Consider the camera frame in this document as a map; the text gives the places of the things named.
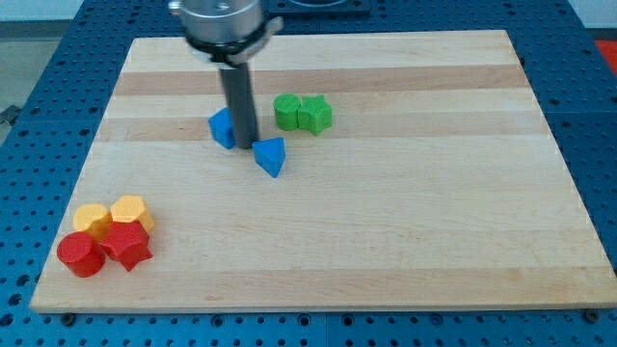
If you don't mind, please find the blue cube block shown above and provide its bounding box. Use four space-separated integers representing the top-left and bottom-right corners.
208 108 236 149

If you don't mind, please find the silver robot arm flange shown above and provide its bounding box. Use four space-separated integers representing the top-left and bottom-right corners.
168 0 283 67

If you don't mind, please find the yellow heart block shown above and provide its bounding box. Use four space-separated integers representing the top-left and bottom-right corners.
72 203 112 242

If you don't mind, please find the blue triangle block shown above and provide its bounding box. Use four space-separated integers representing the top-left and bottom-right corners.
253 137 286 178

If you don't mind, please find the green star block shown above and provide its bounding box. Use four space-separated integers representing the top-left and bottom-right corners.
298 94 333 136

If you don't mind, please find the green cylinder block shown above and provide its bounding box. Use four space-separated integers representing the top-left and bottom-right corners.
273 93 301 131

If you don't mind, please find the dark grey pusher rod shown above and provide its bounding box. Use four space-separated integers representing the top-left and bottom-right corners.
219 63 259 149

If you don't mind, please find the wooden board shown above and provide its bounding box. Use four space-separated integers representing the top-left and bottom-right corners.
31 30 616 313

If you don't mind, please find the yellow hexagon block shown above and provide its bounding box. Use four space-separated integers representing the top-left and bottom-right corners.
110 195 154 233

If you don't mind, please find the red star block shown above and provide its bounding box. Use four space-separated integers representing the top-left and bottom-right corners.
100 221 152 272

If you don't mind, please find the red cylinder block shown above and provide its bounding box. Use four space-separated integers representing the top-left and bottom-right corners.
57 231 106 278

